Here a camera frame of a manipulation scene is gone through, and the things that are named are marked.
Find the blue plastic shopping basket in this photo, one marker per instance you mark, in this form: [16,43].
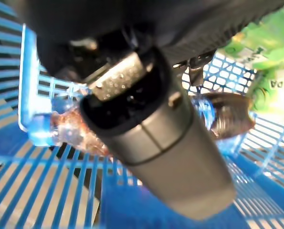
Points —
[132,214]

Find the Pepsi cola bottle blue cap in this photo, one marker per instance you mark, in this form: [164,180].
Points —
[227,114]

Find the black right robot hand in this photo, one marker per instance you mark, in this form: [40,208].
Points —
[168,155]

